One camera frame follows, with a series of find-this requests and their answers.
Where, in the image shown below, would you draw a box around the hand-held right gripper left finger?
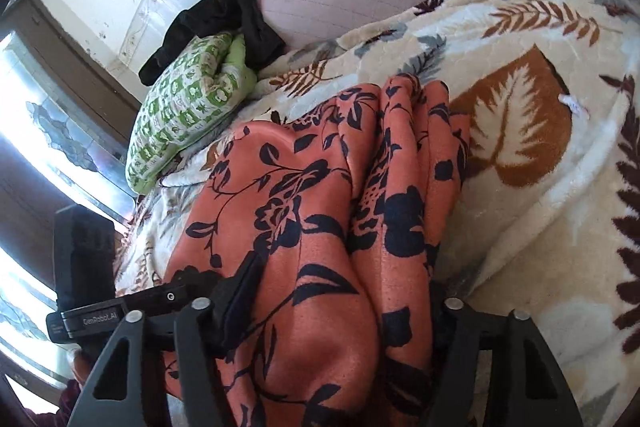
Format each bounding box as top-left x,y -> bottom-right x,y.
75,252 -> 268,427

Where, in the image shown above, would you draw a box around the leaf print fleece blanket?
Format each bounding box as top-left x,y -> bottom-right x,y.
112,0 -> 640,427

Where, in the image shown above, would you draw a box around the stained glass window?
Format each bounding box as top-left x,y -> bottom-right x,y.
0,32 -> 133,220
0,247 -> 66,388

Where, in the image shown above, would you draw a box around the black cloth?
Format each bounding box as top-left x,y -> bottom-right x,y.
138,0 -> 287,86

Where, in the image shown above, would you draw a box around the brown wooden window frame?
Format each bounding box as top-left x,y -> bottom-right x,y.
0,0 -> 141,268

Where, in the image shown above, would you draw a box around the person's left forearm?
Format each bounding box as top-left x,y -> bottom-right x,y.
30,379 -> 83,427

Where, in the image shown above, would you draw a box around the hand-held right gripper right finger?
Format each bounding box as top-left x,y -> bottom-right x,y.
425,284 -> 583,427

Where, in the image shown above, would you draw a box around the green checkered pillow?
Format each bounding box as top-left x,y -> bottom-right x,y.
125,32 -> 258,195

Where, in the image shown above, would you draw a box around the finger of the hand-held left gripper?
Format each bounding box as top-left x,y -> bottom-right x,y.
170,269 -> 226,297

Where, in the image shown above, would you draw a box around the orange floral garment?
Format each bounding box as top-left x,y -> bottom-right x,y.
160,74 -> 471,427

